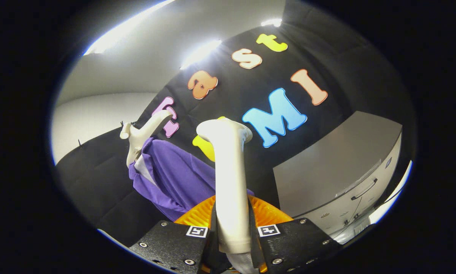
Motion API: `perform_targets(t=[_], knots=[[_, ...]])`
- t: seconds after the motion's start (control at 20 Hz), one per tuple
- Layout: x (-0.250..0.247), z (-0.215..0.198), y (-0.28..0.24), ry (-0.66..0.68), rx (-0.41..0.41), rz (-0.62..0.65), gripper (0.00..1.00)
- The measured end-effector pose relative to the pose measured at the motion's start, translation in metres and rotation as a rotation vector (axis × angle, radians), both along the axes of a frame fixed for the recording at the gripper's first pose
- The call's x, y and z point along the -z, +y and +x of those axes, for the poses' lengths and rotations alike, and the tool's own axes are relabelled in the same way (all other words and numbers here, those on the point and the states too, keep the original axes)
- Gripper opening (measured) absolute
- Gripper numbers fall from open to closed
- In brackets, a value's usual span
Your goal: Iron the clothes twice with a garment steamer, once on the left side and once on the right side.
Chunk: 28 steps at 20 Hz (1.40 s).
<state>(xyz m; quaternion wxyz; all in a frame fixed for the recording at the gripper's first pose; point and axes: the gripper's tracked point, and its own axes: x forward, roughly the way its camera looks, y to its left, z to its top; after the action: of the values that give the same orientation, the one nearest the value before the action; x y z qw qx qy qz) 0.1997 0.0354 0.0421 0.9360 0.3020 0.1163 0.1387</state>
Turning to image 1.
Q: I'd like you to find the grey drawer cabinet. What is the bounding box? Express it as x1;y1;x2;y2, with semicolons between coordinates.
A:
273;111;403;244

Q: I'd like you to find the cream plastic clothes hanger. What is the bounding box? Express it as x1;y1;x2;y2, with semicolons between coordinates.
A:
120;110;173;169

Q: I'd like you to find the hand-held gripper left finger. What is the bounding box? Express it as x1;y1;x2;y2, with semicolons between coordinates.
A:
129;195;218;274

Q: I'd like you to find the white ironing backing panel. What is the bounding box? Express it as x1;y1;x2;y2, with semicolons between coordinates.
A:
134;155;156;187

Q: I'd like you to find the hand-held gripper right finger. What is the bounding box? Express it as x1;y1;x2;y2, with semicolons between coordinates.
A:
247;195;343;274

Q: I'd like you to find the white garment steamer head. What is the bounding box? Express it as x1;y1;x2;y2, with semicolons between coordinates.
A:
196;118;253;255

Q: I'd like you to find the purple corduroy jacket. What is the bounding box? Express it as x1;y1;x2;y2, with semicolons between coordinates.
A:
128;137;255;222

